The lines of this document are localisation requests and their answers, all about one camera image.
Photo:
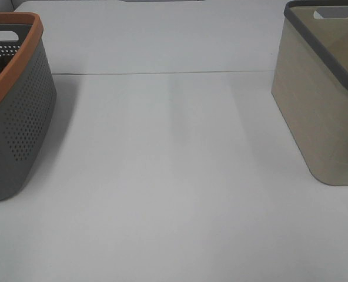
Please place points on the beige basket grey rim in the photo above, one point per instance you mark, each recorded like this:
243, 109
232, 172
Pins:
310, 85

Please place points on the grey perforated basket orange rim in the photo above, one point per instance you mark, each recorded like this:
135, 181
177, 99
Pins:
27, 99

